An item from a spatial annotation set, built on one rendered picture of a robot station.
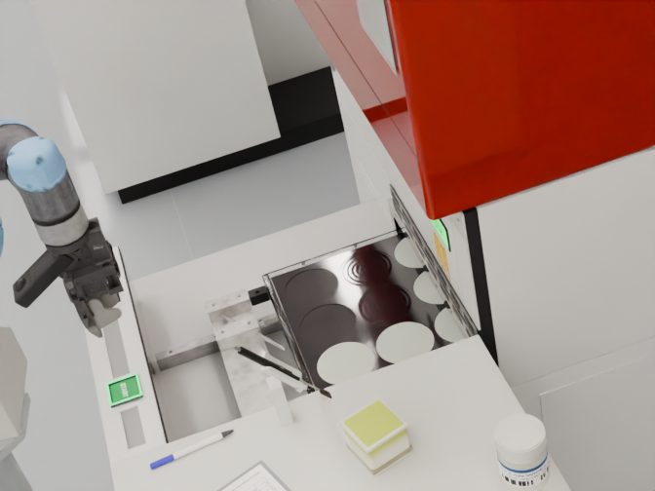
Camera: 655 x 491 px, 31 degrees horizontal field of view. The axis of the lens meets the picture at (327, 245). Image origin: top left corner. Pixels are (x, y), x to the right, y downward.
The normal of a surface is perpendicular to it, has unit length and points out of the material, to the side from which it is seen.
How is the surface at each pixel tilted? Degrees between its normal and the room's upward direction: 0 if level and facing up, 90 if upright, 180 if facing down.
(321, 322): 0
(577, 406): 90
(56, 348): 0
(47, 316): 0
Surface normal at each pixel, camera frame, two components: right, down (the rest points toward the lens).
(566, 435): 0.28, 0.57
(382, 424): -0.18, -0.75
